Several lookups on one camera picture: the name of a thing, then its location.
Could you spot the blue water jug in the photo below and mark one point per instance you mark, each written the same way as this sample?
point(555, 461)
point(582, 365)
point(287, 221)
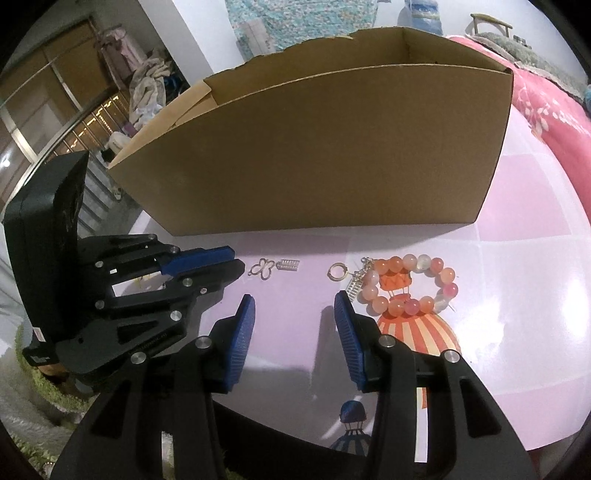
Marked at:
point(425, 16)

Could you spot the wooden chair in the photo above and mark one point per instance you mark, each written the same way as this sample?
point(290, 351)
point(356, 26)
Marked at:
point(489, 18)

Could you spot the green shaggy rug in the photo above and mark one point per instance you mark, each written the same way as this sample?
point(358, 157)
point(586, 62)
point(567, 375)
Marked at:
point(51, 392)

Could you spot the silver butterfly pendant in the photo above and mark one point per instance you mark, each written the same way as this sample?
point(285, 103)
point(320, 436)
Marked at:
point(264, 270)

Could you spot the brown cardboard box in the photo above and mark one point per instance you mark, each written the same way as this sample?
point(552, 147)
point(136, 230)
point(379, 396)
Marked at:
point(323, 152)

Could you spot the pink floral blanket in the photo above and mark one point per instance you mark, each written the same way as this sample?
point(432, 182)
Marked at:
point(545, 120)

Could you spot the pile of clothes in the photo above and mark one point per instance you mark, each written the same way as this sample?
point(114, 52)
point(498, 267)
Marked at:
point(147, 87)

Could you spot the silver rectangular charm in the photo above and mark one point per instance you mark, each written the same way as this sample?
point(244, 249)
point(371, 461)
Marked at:
point(288, 265)

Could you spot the blue quilt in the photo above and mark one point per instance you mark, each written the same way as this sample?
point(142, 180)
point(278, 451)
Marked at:
point(587, 94)

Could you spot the silver comb charm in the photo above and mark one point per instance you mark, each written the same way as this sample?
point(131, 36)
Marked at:
point(356, 286)

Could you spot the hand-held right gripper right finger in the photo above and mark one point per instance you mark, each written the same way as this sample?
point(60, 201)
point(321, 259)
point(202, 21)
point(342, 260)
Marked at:
point(348, 341)

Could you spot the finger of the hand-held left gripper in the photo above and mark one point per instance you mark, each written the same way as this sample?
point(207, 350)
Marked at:
point(152, 304)
point(198, 259)

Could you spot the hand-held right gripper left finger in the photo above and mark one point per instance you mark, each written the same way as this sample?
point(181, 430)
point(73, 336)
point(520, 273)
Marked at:
point(240, 341)

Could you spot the brown framed window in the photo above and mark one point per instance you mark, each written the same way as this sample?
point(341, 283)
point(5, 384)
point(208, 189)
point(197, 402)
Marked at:
point(55, 92)

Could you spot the white fluffy rug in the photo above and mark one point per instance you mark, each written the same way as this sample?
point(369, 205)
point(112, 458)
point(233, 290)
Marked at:
point(32, 424)

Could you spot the grey knitted blanket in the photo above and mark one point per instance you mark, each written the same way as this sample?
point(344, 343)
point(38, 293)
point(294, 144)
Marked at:
point(531, 55)

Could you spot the teal patterned curtain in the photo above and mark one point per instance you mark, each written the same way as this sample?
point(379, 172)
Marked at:
point(300, 23)

